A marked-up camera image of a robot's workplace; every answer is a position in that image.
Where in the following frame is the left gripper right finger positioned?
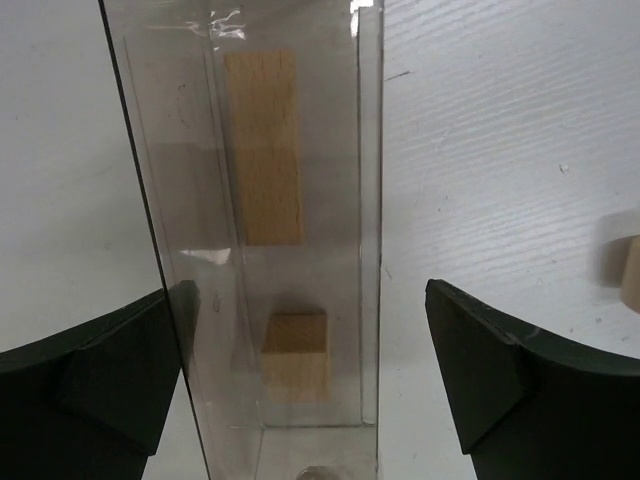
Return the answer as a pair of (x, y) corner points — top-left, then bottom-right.
(425, 279), (639, 479)

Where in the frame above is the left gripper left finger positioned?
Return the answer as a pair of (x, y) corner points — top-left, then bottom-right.
(1, 280), (200, 479)

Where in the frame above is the wood cylinder block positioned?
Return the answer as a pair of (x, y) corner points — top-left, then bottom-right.
(593, 208), (639, 314)

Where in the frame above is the wood cube block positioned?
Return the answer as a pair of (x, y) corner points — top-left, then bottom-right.
(261, 313), (331, 404)

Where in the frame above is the clear plastic box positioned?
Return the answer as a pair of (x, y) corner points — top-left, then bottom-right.
(100, 1), (383, 479)

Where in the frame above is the long rectangular wood block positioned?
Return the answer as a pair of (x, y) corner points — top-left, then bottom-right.
(224, 49), (304, 246)

